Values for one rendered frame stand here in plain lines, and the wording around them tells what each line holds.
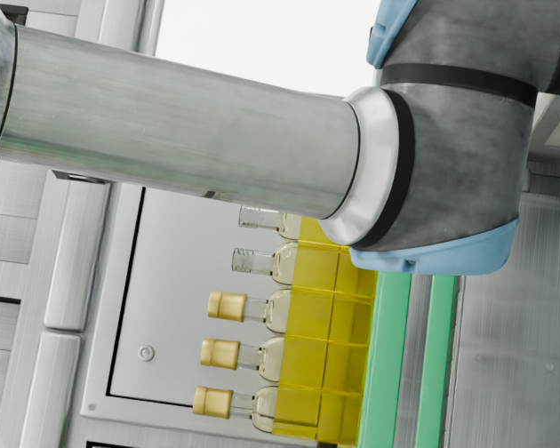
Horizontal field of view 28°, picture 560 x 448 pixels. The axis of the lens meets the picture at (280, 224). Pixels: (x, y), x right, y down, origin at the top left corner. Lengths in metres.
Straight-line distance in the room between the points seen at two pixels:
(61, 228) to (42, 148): 0.85
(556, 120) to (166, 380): 0.62
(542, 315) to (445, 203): 0.47
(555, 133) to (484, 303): 0.20
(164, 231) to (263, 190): 0.79
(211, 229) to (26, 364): 0.31
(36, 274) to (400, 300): 0.56
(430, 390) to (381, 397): 0.05
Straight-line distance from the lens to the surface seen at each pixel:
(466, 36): 0.80
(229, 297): 1.35
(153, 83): 0.71
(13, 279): 1.57
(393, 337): 1.22
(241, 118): 0.72
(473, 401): 1.20
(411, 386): 1.22
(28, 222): 1.60
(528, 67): 0.82
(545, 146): 1.27
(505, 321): 1.22
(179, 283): 1.50
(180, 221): 1.52
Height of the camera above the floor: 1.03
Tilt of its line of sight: 2 degrees up
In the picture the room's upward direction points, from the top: 83 degrees counter-clockwise
